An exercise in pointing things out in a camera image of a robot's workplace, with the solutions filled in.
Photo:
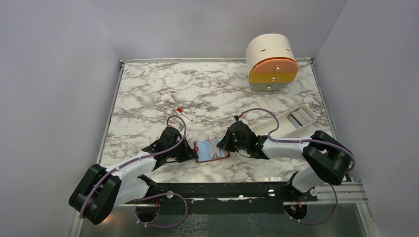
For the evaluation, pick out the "black mounting rail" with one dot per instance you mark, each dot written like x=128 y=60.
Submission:
x=219 y=198

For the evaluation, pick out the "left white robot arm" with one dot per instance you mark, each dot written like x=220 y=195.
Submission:
x=103 y=188

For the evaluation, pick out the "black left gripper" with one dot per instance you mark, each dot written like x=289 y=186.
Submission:
x=188 y=153

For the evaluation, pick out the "credit cards in tray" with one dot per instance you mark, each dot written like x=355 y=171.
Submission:
x=299 y=118

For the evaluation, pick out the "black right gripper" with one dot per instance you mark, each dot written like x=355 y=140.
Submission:
x=225 y=143

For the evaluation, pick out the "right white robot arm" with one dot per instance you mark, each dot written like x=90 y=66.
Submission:
x=328 y=160

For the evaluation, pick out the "red card holder wallet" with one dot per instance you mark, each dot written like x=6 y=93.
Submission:
x=209 y=151

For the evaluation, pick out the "white plastic tray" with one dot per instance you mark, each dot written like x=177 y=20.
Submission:
x=286 y=129

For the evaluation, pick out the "round pastel drawer organizer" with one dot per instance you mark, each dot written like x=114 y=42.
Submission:
x=271 y=64

